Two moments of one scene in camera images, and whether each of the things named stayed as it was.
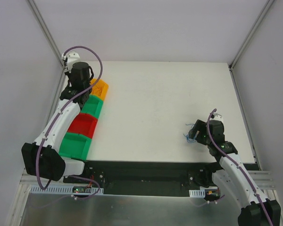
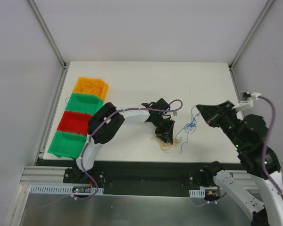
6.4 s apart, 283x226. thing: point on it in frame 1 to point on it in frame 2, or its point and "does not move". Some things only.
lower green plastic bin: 75,146 does not move
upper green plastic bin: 93,106 does not move
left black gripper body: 90,71 to 162,125
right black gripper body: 194,131 to 220,117
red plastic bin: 84,124 does not move
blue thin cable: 193,141 to 190,127
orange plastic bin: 99,89 does not move
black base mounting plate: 170,179 does not move
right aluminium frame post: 266,9 does not move
